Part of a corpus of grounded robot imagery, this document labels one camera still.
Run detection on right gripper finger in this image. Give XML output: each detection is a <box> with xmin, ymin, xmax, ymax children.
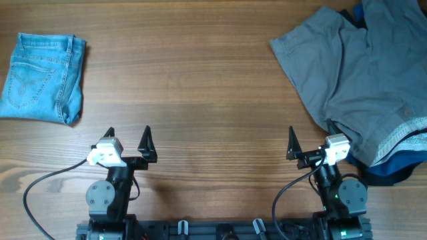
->
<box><xmin>286</xmin><ymin>126</ymin><xmax>302</xmax><ymax>160</ymax></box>
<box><xmin>326</xmin><ymin>119</ymin><xmax>351</xmax><ymax>140</ymax></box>

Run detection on grey shorts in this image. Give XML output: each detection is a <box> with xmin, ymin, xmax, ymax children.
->
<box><xmin>270</xmin><ymin>0</ymin><xmax>426</xmax><ymax>166</ymax></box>

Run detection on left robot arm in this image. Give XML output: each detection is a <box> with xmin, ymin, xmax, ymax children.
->
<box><xmin>76</xmin><ymin>126</ymin><xmax>157</xmax><ymax>240</ymax></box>

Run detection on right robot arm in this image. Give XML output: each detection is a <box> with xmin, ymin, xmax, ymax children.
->
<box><xmin>282</xmin><ymin>120</ymin><xmax>373</xmax><ymax>240</ymax></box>

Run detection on blue garment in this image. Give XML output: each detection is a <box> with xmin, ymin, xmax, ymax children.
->
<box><xmin>345</xmin><ymin>3</ymin><xmax>427</xmax><ymax>177</ymax></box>

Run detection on dark navy garment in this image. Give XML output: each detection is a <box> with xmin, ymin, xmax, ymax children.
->
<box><xmin>339</xmin><ymin>9</ymin><xmax>427</xmax><ymax>187</ymax></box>

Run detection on folded blue denim jeans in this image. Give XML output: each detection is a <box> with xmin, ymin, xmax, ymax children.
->
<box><xmin>1</xmin><ymin>33</ymin><xmax>86</xmax><ymax>125</ymax></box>

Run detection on right black cable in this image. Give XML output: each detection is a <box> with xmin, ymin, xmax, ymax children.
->
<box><xmin>272</xmin><ymin>146</ymin><xmax>328</xmax><ymax>240</ymax></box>

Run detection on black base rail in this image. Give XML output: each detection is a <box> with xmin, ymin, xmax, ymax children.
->
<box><xmin>76</xmin><ymin>218</ymin><xmax>373</xmax><ymax>240</ymax></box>

